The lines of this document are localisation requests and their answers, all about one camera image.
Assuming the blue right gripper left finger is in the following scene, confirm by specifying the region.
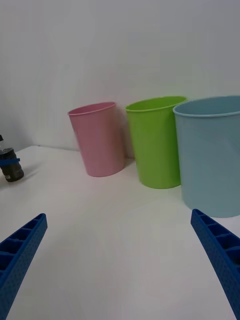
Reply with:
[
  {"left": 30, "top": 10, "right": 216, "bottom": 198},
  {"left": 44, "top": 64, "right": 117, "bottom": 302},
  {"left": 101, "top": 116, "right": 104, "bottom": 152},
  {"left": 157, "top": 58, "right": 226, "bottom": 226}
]
[{"left": 0, "top": 212, "right": 48, "bottom": 320}]

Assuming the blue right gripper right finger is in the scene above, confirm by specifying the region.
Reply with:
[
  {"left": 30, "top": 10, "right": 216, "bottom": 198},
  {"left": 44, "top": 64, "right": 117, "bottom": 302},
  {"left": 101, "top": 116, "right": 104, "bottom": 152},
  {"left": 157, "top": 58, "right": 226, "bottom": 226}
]
[{"left": 190, "top": 208, "right": 240, "bottom": 320}]

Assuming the pale blue plastic bin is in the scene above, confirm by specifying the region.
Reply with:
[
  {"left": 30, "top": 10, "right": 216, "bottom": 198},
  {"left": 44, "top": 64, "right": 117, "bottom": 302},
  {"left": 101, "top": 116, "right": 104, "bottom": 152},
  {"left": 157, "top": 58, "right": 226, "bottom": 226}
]
[{"left": 172, "top": 95, "right": 240, "bottom": 219}]

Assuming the dark plastic bottle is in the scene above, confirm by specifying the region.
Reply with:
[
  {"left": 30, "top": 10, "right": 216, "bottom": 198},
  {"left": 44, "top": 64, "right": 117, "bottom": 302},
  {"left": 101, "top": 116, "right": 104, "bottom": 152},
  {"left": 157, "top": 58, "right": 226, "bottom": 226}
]
[{"left": 0, "top": 134, "right": 25, "bottom": 183}]

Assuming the green plastic bin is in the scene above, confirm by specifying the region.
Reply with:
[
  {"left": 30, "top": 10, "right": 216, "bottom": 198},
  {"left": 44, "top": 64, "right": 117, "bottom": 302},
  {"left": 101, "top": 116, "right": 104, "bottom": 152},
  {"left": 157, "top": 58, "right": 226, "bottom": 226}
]
[{"left": 125, "top": 95, "right": 188, "bottom": 190}]

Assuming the pink plastic bin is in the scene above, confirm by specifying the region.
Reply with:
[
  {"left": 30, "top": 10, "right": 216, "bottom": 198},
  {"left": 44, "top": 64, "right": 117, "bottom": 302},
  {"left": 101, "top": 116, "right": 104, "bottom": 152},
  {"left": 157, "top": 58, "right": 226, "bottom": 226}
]
[{"left": 67, "top": 101, "right": 126, "bottom": 178}]

